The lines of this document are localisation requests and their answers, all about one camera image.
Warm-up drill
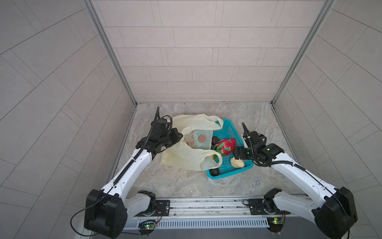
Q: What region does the white vented cable duct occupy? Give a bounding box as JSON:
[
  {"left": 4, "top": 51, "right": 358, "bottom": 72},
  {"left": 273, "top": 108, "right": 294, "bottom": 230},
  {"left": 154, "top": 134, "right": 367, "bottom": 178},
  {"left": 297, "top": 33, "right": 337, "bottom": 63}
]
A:
[{"left": 125, "top": 217, "right": 270, "bottom": 231}]

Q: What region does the pale yellow plastic bag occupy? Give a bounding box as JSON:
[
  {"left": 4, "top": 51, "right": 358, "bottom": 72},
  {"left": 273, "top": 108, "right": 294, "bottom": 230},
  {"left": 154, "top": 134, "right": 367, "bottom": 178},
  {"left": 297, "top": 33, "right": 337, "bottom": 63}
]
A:
[{"left": 161, "top": 114, "right": 224, "bottom": 171}]

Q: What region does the right green circuit board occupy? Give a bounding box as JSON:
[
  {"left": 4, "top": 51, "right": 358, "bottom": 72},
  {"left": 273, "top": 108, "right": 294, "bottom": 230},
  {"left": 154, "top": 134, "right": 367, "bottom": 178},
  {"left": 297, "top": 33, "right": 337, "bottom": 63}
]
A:
[{"left": 267, "top": 217, "right": 285, "bottom": 233}]

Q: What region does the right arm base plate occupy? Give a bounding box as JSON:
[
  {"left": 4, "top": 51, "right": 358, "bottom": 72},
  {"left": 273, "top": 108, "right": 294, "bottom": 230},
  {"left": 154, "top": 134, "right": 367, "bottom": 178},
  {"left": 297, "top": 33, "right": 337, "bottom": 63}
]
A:
[{"left": 242, "top": 199, "right": 290, "bottom": 217}]

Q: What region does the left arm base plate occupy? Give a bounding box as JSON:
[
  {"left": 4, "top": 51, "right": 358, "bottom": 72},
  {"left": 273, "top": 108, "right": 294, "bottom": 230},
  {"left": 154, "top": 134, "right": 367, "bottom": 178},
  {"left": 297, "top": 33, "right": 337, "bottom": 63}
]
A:
[{"left": 136, "top": 200, "right": 171, "bottom": 217}]

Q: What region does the red dragon fruit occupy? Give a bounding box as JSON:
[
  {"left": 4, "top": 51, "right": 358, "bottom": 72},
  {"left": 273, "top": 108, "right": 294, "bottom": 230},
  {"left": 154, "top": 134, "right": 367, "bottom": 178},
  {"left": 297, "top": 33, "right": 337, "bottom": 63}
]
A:
[{"left": 212, "top": 138, "right": 236, "bottom": 155}]

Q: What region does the aluminium mounting rail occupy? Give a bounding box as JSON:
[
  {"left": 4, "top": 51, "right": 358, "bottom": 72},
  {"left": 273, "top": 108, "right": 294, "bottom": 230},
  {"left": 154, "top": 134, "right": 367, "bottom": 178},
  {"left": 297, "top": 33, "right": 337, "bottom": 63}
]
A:
[{"left": 89, "top": 195, "right": 333, "bottom": 222}]

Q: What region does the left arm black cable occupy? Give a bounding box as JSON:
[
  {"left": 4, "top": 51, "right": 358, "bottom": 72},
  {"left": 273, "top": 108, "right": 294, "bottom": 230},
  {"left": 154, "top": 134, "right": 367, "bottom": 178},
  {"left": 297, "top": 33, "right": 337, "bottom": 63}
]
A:
[{"left": 70, "top": 106, "right": 174, "bottom": 237}]

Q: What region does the green circuit board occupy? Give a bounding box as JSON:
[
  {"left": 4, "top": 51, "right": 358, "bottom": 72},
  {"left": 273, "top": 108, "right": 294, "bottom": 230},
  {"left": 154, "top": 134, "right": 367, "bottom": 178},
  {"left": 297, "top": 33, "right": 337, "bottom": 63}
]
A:
[
  {"left": 138, "top": 220, "right": 157, "bottom": 236},
  {"left": 267, "top": 217, "right": 285, "bottom": 233}
]

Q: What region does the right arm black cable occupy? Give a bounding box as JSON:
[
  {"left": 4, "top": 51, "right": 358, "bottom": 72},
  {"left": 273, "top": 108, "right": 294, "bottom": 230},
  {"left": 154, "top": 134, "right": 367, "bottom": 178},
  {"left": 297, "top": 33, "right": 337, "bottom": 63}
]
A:
[{"left": 241, "top": 122, "right": 350, "bottom": 239}]

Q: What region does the dark round fruit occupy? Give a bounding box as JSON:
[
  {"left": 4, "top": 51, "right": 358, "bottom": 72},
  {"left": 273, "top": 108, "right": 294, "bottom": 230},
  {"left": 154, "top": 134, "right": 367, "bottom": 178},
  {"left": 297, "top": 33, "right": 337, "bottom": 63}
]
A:
[{"left": 211, "top": 136, "right": 219, "bottom": 145}]

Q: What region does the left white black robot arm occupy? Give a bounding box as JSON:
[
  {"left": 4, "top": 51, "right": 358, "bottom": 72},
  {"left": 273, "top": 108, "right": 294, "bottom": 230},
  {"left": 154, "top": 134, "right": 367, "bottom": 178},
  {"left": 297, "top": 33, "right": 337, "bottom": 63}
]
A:
[{"left": 84, "top": 115, "right": 183, "bottom": 239}]

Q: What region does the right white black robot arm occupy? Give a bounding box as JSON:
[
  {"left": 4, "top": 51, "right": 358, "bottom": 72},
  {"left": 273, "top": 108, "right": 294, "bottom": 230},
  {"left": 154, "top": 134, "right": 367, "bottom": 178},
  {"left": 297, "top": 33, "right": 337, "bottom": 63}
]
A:
[{"left": 234, "top": 127, "right": 358, "bottom": 239}]

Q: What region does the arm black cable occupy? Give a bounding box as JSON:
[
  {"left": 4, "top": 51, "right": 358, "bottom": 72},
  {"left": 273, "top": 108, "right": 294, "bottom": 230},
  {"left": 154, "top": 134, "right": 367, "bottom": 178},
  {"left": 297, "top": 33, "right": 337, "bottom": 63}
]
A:
[
  {"left": 70, "top": 106, "right": 174, "bottom": 237},
  {"left": 241, "top": 122, "right": 350, "bottom": 239}
]

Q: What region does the left green circuit board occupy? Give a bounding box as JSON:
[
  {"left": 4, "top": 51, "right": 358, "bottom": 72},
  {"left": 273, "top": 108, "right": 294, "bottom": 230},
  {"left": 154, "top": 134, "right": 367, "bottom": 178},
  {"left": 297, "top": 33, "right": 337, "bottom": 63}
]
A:
[{"left": 138, "top": 220, "right": 157, "bottom": 236}]

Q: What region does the dark fruit in basket corner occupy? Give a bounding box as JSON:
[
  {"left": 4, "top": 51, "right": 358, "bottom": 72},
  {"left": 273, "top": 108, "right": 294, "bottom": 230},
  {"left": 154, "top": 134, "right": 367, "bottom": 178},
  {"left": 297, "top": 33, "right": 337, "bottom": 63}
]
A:
[{"left": 209, "top": 168, "right": 219, "bottom": 177}]

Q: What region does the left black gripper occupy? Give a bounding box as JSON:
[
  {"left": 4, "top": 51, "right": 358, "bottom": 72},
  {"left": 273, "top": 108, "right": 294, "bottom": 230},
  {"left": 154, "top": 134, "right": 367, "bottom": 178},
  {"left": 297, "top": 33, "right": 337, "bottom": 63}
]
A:
[{"left": 158, "top": 128, "right": 184, "bottom": 147}]

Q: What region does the teal plastic basket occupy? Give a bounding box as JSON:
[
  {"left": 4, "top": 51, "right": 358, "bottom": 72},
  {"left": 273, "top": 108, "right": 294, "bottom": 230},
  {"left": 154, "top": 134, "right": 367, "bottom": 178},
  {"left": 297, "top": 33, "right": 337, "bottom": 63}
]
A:
[{"left": 207, "top": 119, "right": 254, "bottom": 179}]

